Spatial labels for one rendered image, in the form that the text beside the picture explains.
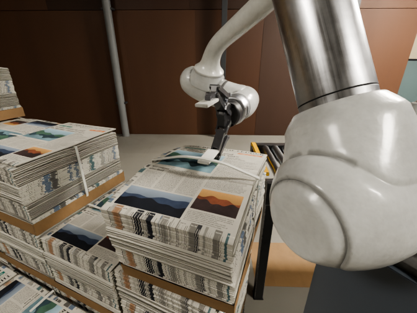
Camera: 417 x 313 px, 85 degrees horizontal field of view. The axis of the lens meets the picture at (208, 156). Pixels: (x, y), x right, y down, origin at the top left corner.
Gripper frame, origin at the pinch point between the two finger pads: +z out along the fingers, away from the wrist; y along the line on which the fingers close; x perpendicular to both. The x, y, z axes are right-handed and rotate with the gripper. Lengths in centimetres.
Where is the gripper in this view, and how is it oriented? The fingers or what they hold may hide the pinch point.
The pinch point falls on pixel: (203, 133)
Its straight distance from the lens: 53.6
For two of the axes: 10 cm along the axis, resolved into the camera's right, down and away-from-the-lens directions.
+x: -9.2, -1.6, 3.7
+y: 0.2, 9.0, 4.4
